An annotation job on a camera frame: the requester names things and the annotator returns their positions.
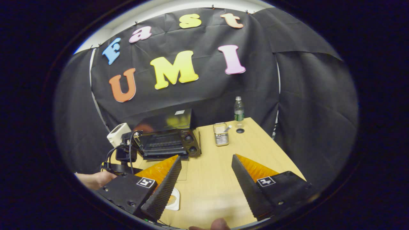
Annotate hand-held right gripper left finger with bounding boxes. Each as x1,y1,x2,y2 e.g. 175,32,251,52
96,155,182,222

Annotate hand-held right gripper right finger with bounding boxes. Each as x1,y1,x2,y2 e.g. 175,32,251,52
231,154,313,222

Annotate black electric oven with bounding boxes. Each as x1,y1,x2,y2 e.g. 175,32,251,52
134,109,202,181

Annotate white plate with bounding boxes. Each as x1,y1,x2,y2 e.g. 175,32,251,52
165,188,180,211

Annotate white toaster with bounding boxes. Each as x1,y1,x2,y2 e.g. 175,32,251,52
106,123,131,147

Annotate metal mesh utensil holder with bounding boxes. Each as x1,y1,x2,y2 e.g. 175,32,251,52
213,122,229,147

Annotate clear plastic water bottle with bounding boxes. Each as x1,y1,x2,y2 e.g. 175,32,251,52
234,96,245,128

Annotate black backdrop cloth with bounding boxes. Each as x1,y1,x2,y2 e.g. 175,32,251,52
53,7,359,192

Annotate row of black cloth clips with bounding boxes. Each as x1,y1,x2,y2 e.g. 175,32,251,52
96,4,250,48

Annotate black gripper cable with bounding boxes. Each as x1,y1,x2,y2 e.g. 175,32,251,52
102,145,127,171
128,130,143,174

